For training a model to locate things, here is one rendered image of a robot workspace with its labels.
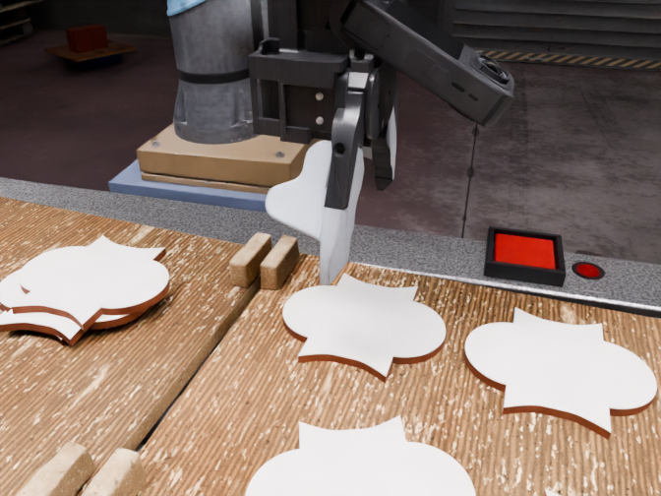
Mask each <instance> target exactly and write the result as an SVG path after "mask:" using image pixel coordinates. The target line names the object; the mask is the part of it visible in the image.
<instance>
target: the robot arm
mask: <svg viewBox="0 0 661 496"><path fill-rule="evenodd" d="M167 6H168V10H167V16H169V21H170V27H171V33H172V40H173V46H174V53H175V59H176V66H177V73H178V79H179V86H178V92H177V97H176V103H175V109H174V115H173V123H174V129H175V134H176V135H177V136H178V137H179V138H180V139H182V140H185V141H188V142H191V143H196V144H205V145H223V144H232V143H239V142H243V141H247V140H251V139H254V138H256V137H259V136H261V135H267V136H275V137H280V140H281V141H282V142H289V143H297V144H305V145H309V144H310V143H311V142H312V141H313V140H314V139H320V140H325V141H320V142H317V143H316V144H314V145H313V146H312V147H311V148H310V149H309V150H308V151H307V153H306V157H305V161H304V166H303V170H302V172H301V174H300V175H299V176H298V177H297V178H296V179H294V180H291V181H288V182H285V183H282V184H279V185H276V186H273V187H272V188H271V189H270V190H269V191H268V194H267V197H266V210H267V212H268V214H269V215H270V217H271V218H273V219H275V220H277V221H279V222H281V223H283V224H285V225H287V226H289V227H291V228H294V229H296V230H298V231H300V232H302V233H304V234H306V235H308V236H310V237H312V238H314V239H316V240H318V241H320V242H321V246H320V284H322V285H330V284H331V283H332V282H333V280H334V279H335V278H336V276H337V275H338V274H339V273H340V271H341V270H342V269H343V268H344V266H345V265H346V264H347V262H348V259H349V249H350V241H351V236H352V232H353V228H354V221H355V211H356V205H357V200H358V196H359V193H360V190H361V187H362V181H363V175H364V159H363V157H367V158H369V159H371V160H372V163H373V164H374V167H375V180H376V185H377V190H378V191H384V190H385V189H386V188H387V187H388V186H389V185H390V184H391V183H392V181H393V179H394V167H395V154H396V131H397V83H396V70H398V71H399V72H401V73H402V74H404V75H405V76H407V77H408V78H410V79H411V80H413V81H414V82H416V83H417V84H419V85H420V86H422V87H423V88H425V89H426V90H428V91H429V92H431V93H433V94H434V95H436V96H437V97H439V98H440V99H442V100H443V101H445V102H446V103H448V104H449V106H450V107H452V108H453V109H454V110H455V111H457V112H458V113H459V114H461V115H462V116H464V117H466V118H468V119H470V120H471V121H474V122H476V123H478V124H479V125H481V126H482V127H484V128H489V127H491V126H493V125H494V124H495V123H496V122H497V121H498V119H499V118H500V117H501V116H502V114H503V113H504V112H505V111H506V109H507V108H508V107H509V106H510V104H511V103H512V99H513V85H514V81H513V77H512V76H511V75H510V72H509V71H508V70H507V69H506V68H505V67H503V66H502V65H501V64H499V63H498V62H497V61H495V60H494V59H492V58H490V57H489V56H486V54H484V53H480V52H479V53H477V52H476V51H474V50H473V49H471V48H470V47H468V46H467V45H465V44H464V43H462V42H461V41H459V40H458V39H456V38H455V37H453V36H452V35H450V34H449V33H448V32H446V31H444V30H443V29H441V28H440V27H438V26H437V25H435V24H434V23H432V22H431V21H429V20H428V19H426V18H425V17H423V16H422V15H420V14H419V13H417V12H416V11H414V10H413V9H411V8H410V7H408V6H407V5H406V4H404V3H403V2H401V1H400V0H167ZM257 79H260V80H261V86H260V85H259V82H258V80H257Z"/></svg>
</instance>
